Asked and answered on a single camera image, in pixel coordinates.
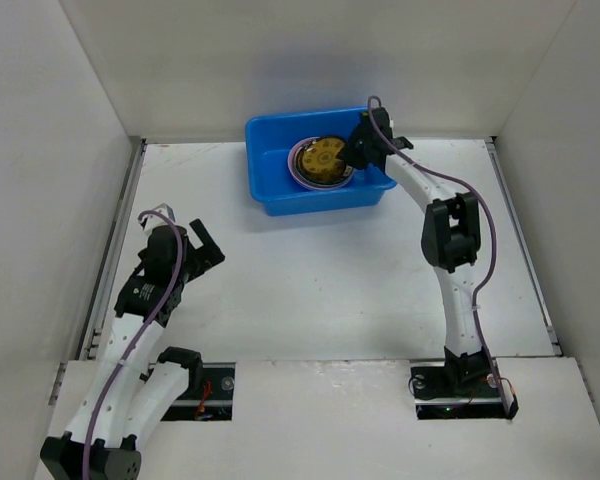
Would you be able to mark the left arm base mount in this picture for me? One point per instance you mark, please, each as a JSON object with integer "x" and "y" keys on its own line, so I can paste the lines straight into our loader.
{"x": 211, "y": 401}

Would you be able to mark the yellow patterned plate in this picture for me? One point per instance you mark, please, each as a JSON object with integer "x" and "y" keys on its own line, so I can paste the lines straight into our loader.
{"x": 329, "y": 184}
{"x": 318, "y": 160}

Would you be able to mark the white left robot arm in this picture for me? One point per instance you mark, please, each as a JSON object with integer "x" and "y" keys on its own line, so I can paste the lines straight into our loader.
{"x": 131, "y": 393}

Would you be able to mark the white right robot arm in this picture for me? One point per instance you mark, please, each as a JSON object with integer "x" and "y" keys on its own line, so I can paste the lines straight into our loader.
{"x": 458, "y": 241}

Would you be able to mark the pink plate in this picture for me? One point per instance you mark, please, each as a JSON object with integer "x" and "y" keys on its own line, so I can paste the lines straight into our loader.
{"x": 291, "y": 164}

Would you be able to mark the green rim plate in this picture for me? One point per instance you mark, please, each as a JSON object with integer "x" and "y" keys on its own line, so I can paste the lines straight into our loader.
{"x": 314, "y": 163}

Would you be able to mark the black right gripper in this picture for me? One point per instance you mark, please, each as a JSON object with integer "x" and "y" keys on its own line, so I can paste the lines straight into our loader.
{"x": 362, "y": 148}

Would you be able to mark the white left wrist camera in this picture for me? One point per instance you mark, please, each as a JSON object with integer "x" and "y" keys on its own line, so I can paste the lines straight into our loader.
{"x": 161, "y": 215}

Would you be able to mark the blue plastic bin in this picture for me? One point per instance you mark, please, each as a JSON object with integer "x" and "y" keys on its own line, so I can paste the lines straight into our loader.
{"x": 270, "y": 139}

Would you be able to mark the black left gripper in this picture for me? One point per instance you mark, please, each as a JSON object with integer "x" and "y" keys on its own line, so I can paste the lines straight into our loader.
{"x": 209, "y": 245}

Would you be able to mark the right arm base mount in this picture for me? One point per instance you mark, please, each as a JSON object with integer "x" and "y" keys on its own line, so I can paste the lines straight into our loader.
{"x": 483, "y": 398}

